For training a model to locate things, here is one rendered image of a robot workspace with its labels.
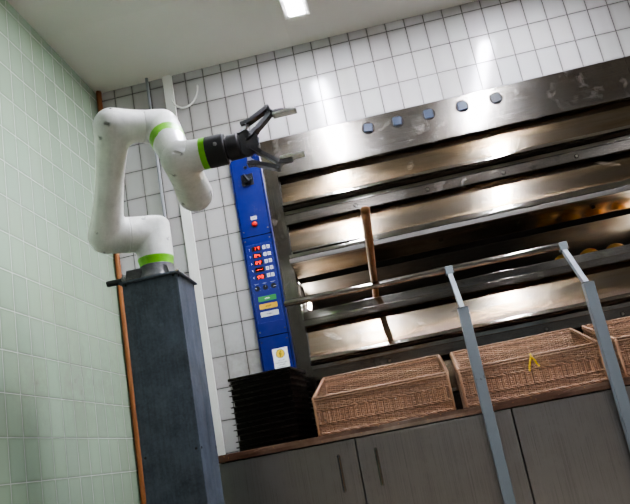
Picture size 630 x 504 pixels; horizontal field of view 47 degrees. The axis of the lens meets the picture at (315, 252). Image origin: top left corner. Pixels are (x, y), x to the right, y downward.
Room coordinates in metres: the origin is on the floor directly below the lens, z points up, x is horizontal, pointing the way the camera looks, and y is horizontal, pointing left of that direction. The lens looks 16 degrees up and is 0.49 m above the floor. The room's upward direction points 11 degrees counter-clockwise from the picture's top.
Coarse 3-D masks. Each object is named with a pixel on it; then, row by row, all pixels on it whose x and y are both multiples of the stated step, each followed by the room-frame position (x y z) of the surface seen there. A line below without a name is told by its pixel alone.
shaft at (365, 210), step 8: (368, 208) 2.10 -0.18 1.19; (368, 216) 2.14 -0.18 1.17; (368, 224) 2.22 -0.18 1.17; (368, 232) 2.31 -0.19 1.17; (368, 240) 2.41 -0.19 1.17; (368, 248) 2.52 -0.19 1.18; (368, 256) 2.64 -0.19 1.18; (368, 264) 2.79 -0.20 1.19; (376, 272) 2.95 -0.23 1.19; (376, 280) 3.08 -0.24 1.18; (376, 288) 3.24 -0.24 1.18; (376, 296) 3.42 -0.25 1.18
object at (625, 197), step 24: (600, 192) 3.17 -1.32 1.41; (624, 192) 3.17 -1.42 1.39; (504, 216) 3.21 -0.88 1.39; (528, 216) 3.25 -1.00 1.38; (552, 216) 3.29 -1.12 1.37; (576, 216) 3.34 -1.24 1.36; (384, 240) 3.27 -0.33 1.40; (408, 240) 3.28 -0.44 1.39; (432, 240) 3.33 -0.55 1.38; (456, 240) 3.38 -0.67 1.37; (312, 264) 3.37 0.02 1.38; (336, 264) 3.41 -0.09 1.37; (360, 264) 3.46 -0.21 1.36
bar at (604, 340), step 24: (456, 264) 3.02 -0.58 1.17; (480, 264) 3.01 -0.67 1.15; (576, 264) 2.87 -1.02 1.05; (360, 288) 3.06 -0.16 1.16; (456, 288) 2.93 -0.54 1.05; (600, 312) 2.75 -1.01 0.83; (600, 336) 2.75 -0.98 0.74; (480, 360) 2.80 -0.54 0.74; (480, 384) 2.80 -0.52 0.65; (624, 384) 2.75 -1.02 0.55; (624, 408) 2.75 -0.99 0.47; (624, 432) 2.78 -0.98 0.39; (504, 456) 2.80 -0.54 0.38; (504, 480) 2.80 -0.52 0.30
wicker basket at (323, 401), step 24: (408, 360) 3.38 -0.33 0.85; (432, 360) 3.37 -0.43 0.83; (336, 384) 3.41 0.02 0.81; (360, 384) 3.39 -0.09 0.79; (384, 384) 2.94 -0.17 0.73; (408, 384) 2.93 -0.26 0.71; (432, 384) 2.92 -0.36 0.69; (336, 408) 2.96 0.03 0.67; (360, 408) 3.37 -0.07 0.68; (384, 408) 2.94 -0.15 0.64; (408, 408) 2.93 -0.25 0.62; (432, 408) 2.92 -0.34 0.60; (336, 432) 2.96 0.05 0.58
